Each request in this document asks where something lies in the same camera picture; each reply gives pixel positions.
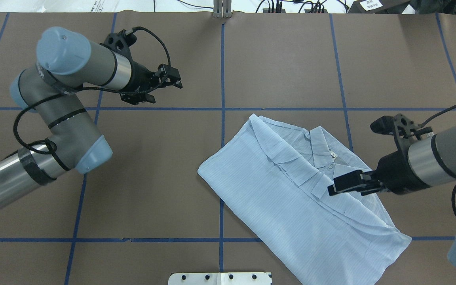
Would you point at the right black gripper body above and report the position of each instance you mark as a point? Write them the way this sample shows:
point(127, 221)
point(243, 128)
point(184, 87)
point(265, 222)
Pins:
point(394, 173)

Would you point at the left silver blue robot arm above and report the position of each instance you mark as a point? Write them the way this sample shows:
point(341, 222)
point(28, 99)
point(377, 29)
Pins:
point(54, 130)

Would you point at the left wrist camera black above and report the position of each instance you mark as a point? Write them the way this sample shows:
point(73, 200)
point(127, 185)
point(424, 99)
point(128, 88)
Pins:
point(121, 42)

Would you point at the white central pedestal column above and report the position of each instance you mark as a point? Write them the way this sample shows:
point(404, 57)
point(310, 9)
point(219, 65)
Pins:
point(221, 278)

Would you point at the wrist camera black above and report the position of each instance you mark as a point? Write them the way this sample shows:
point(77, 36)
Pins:
point(404, 130)
point(121, 42)

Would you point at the light blue button-up shirt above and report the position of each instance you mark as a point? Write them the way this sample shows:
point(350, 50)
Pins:
point(274, 177)

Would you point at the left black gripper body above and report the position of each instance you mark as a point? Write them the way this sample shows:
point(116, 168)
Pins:
point(140, 79)

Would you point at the aluminium frame post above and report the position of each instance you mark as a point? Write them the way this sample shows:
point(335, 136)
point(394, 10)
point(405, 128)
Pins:
point(222, 9)

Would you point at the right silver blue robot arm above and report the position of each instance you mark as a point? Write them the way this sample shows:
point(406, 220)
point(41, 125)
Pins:
point(422, 160)

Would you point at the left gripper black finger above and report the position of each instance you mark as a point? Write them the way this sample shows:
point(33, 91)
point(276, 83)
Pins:
point(165, 76)

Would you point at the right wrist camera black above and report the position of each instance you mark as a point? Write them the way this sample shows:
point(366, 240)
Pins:
point(404, 130)

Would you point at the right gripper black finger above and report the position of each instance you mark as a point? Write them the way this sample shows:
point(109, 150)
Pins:
point(355, 181)

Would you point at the clear plastic bag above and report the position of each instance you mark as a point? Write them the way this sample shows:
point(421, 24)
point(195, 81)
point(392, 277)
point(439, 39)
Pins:
point(94, 6)

